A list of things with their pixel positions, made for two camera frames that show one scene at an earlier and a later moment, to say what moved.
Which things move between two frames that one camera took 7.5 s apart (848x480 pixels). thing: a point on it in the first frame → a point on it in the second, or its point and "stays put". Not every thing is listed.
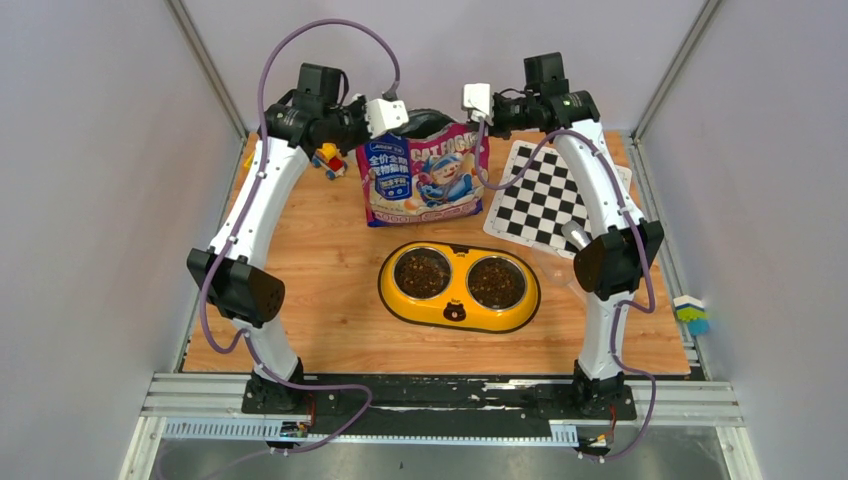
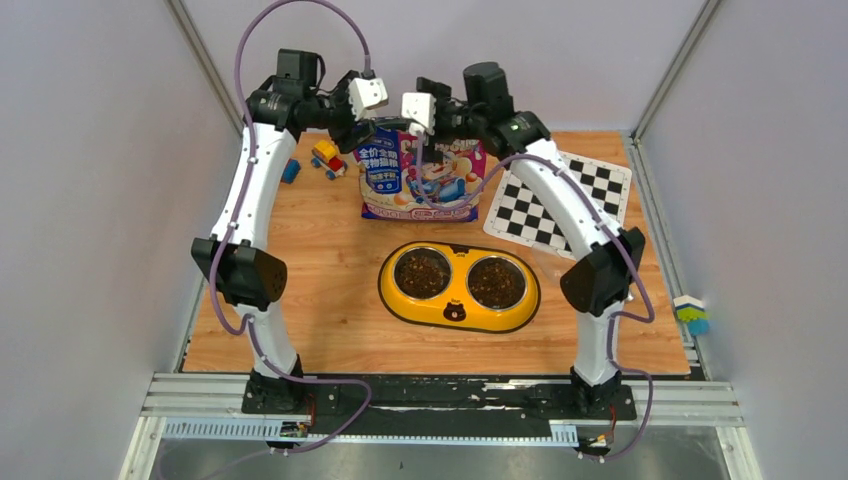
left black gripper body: (347, 125) stays put
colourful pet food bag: (425, 170) stays put
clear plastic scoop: (560, 269) stays put
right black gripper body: (511, 115) → (453, 120)
